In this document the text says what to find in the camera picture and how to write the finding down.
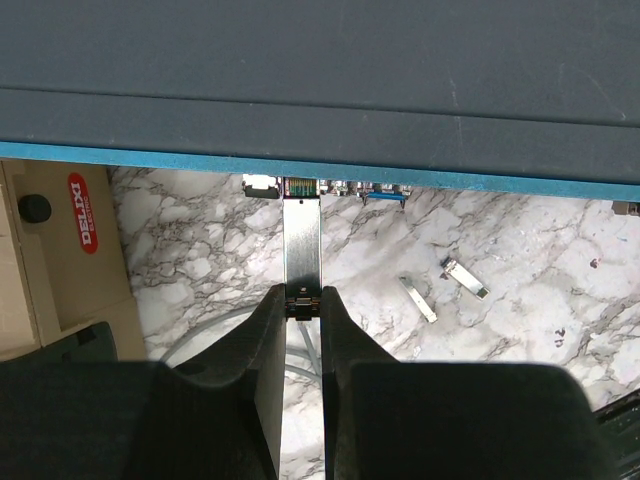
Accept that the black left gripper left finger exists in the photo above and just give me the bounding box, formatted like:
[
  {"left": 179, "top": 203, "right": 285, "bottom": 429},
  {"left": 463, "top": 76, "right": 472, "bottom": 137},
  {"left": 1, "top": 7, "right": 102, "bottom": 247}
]
[{"left": 1, "top": 285, "right": 286, "bottom": 479}]

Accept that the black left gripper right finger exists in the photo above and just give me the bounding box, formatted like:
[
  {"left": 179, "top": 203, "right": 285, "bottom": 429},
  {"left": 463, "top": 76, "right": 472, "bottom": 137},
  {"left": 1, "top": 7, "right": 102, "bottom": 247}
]
[{"left": 320, "top": 287, "right": 617, "bottom": 479}]

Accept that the tan plastic tool case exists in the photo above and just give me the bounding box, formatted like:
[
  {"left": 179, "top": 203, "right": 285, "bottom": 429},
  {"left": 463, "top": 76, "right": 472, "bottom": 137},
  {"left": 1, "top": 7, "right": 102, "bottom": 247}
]
[{"left": 1, "top": 158, "right": 147, "bottom": 362}]

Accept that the grey coiled network cable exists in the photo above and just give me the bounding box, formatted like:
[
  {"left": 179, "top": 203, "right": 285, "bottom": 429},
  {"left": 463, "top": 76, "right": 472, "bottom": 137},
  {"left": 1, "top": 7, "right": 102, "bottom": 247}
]
[{"left": 159, "top": 304, "right": 324, "bottom": 386}]

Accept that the dark blue network switch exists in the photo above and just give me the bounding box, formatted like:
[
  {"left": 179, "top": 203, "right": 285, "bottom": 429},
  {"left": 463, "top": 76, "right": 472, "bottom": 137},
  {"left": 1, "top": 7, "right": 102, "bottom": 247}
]
[{"left": 1, "top": 1, "right": 639, "bottom": 202}]

